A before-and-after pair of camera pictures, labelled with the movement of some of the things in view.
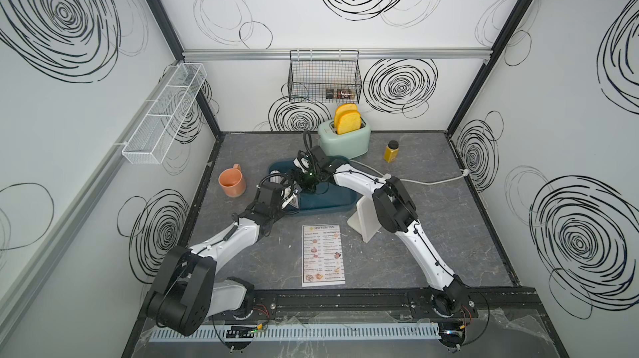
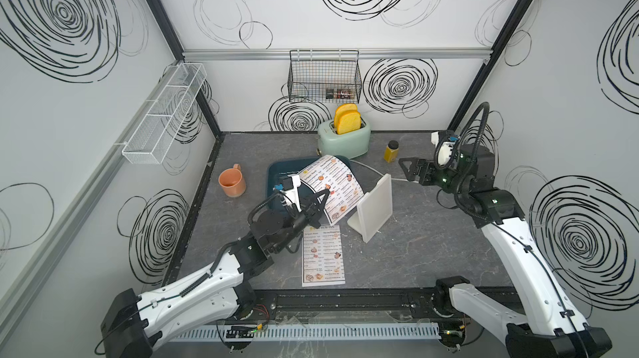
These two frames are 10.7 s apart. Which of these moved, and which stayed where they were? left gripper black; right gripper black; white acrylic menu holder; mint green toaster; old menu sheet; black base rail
Moved: right gripper black; left gripper black
Stayed: mint green toaster; old menu sheet; black base rail; white acrylic menu holder
